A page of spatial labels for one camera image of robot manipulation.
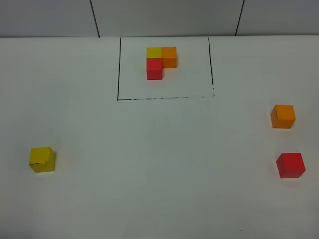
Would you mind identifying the red template block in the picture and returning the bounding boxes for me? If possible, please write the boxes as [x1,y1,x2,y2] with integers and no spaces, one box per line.
[147,58,162,80]

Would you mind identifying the orange template block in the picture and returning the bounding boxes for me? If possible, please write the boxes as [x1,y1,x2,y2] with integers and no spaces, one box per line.
[161,47,177,69]

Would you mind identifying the yellow template block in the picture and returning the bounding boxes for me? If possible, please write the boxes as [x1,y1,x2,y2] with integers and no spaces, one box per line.
[147,47,162,59]

